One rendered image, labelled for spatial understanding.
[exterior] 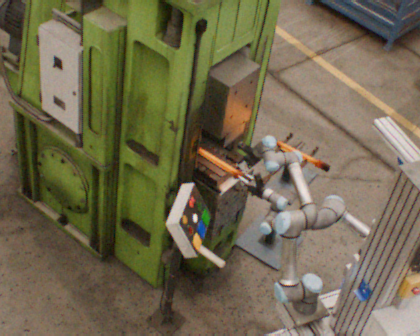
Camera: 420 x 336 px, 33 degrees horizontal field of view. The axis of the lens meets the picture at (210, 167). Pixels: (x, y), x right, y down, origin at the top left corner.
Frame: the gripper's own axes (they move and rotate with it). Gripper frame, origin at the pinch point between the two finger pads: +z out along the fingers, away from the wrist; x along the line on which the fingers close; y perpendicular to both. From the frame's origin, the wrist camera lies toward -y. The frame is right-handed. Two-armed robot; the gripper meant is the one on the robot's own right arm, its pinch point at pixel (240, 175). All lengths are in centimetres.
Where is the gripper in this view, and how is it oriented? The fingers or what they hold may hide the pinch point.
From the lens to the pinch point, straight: 456.7
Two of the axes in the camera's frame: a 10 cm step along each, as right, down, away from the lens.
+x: 6.3, -4.8, 6.1
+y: -1.1, 7.2, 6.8
